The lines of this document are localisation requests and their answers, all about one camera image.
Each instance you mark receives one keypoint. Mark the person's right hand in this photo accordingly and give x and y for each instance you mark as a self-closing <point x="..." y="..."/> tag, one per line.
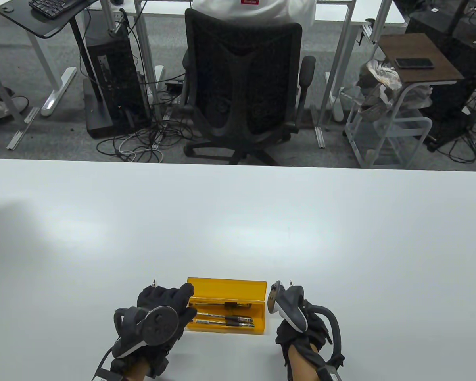
<point x="301" y="339"/>

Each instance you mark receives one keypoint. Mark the person's left hand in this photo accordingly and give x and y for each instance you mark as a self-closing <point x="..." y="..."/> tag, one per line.
<point x="162" y="295"/>

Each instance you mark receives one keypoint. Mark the dark grey hand controller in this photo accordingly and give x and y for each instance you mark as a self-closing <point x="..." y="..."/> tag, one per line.
<point x="160" y="323"/>
<point x="291" y="309"/>

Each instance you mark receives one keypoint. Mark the orange plastic pen case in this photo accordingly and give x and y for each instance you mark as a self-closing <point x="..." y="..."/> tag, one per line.
<point x="226" y="287"/>

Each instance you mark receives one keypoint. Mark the person's left forearm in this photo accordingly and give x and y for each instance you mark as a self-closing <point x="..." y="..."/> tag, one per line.
<point x="137" y="373"/>

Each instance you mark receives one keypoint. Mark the person's right forearm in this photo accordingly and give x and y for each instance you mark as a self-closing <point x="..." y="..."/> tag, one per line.
<point x="301" y="369"/>

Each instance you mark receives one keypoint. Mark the black computer tower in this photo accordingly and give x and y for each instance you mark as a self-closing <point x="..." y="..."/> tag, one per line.
<point x="115" y="71"/>

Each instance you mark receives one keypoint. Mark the black mesh office chair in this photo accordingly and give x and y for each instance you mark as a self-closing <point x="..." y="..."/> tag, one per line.
<point x="242" y="79"/>

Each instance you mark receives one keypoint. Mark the white metal cart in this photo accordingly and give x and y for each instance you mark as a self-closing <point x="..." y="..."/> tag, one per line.
<point x="404" y="120"/>

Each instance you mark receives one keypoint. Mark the white desk with metal legs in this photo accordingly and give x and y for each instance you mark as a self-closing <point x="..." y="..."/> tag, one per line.
<point x="144" y="47"/>

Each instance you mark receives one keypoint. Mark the white cloth bundle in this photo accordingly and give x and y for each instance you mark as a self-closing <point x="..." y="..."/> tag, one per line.
<point x="418" y="97"/>

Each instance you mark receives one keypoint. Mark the crumpled grey plastic bag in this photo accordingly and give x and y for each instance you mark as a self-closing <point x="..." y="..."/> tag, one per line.
<point x="380" y="73"/>

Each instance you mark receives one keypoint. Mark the black equipment case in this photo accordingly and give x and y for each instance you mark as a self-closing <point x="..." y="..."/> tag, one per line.
<point x="452" y="95"/>

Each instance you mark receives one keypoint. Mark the black desk with white legs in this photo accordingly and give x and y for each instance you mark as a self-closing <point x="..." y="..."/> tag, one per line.
<point x="43" y="25"/>

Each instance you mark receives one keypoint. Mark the black smartphone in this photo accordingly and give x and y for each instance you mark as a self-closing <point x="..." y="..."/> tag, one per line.
<point x="414" y="63"/>

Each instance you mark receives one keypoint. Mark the black keyboard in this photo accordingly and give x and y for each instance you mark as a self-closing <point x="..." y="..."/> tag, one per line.
<point x="51" y="7"/>

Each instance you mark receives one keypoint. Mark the brown wooden side table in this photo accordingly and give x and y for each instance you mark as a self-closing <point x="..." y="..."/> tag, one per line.
<point x="420" y="47"/>

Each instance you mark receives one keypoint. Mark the right wrist camera unit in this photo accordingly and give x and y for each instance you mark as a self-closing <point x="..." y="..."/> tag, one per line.
<point x="329" y="375"/>

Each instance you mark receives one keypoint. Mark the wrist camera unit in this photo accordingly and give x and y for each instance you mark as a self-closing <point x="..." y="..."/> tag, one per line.
<point x="329" y="375"/>
<point x="103" y="376"/>

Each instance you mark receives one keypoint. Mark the left wrist camera unit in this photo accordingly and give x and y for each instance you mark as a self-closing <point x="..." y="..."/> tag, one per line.
<point x="103" y="376"/>

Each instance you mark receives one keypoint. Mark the white desk with floor rail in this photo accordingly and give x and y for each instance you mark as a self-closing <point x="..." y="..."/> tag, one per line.
<point x="23" y="129"/>

